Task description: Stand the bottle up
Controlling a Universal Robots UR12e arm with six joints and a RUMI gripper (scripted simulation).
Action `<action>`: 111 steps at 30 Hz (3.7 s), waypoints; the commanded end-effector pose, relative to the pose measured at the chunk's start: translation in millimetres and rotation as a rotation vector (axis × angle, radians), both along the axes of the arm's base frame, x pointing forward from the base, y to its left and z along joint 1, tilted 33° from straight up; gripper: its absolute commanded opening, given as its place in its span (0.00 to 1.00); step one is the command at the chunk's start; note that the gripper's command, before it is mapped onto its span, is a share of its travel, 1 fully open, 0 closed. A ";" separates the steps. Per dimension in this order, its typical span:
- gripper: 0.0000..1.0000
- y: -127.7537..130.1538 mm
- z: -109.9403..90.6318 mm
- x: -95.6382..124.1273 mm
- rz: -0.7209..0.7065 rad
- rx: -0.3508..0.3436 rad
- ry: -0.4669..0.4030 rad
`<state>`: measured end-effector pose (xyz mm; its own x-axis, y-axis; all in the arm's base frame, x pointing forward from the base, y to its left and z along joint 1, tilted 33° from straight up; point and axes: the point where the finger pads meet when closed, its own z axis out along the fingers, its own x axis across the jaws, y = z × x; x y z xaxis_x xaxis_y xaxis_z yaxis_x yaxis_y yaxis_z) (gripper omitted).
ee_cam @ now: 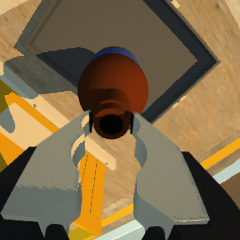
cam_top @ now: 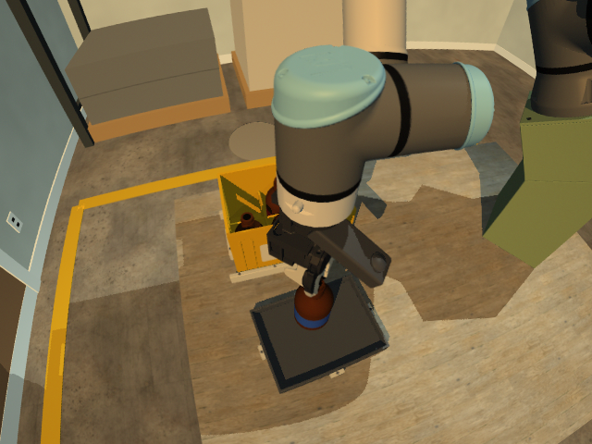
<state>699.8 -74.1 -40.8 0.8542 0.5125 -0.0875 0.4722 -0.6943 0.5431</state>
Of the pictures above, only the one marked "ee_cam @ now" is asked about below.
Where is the brown bottle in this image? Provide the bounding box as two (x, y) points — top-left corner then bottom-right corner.
(77, 46), (149, 140)

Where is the dark grey rectangular tray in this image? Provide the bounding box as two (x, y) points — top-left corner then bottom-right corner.
(24, 0), (221, 125)

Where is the yellow bottle crate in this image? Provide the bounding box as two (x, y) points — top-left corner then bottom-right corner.
(0, 79), (105, 240)

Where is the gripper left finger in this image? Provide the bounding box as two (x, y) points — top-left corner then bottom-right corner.
(0, 110), (93, 240)

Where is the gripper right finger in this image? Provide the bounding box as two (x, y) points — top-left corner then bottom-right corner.
(130, 112), (240, 240)

